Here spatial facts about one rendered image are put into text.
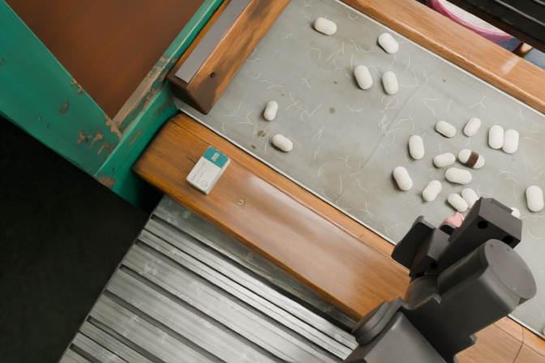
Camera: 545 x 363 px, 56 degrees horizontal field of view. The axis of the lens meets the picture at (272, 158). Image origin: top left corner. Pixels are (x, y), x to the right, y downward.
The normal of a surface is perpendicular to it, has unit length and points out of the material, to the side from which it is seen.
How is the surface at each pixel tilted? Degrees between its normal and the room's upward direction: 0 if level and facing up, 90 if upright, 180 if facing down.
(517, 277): 41
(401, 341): 18
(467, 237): 50
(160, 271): 0
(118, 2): 90
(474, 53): 0
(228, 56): 67
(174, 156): 0
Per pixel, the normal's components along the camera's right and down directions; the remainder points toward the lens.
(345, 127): 0.00, -0.27
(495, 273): 0.50, -0.62
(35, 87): 0.84, 0.52
